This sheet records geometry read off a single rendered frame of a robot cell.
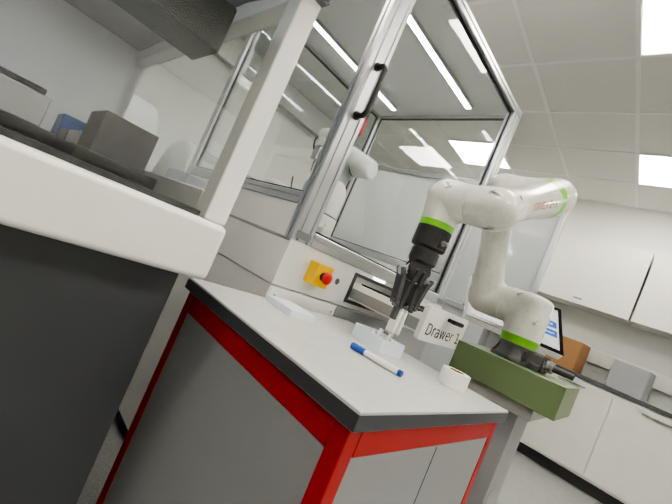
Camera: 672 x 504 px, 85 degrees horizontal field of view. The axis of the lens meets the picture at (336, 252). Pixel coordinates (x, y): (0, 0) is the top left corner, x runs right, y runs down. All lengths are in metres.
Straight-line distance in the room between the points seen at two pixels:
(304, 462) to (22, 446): 0.47
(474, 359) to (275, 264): 0.72
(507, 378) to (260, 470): 0.87
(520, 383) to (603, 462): 2.87
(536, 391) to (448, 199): 0.65
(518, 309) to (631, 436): 2.78
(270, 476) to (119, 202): 0.46
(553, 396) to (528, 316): 0.28
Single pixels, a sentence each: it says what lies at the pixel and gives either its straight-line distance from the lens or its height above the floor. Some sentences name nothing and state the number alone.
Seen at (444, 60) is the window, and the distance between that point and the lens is 1.59.
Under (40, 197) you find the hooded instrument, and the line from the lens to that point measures 0.62.
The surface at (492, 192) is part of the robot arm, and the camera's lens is 0.94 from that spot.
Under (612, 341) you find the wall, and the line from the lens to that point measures 4.84.
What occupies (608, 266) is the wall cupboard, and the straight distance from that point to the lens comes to 4.61.
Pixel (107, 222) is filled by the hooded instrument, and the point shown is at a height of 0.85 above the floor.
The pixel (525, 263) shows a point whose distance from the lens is 2.99.
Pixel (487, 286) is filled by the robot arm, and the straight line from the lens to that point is 1.47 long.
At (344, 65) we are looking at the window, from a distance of 1.35.
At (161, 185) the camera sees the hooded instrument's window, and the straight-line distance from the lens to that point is 0.66.
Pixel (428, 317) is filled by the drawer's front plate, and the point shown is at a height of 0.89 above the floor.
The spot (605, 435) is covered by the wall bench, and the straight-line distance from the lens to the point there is 4.12.
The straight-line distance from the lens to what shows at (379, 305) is 1.24.
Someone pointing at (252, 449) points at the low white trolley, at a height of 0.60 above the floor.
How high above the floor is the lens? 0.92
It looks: 2 degrees up
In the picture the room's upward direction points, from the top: 23 degrees clockwise
